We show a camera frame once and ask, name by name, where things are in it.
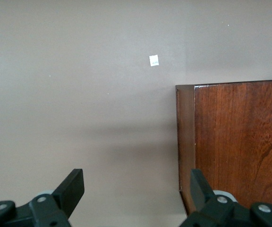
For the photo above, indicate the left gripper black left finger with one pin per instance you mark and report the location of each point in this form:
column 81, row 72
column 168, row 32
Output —
column 67, row 189

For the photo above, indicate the small white paper sticker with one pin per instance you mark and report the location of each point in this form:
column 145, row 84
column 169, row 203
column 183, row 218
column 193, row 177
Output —
column 154, row 60

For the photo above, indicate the dark brown wooden cabinet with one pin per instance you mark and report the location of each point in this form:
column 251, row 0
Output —
column 240, row 142

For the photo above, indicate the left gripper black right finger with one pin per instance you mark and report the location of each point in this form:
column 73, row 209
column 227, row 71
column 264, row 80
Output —
column 198, row 186

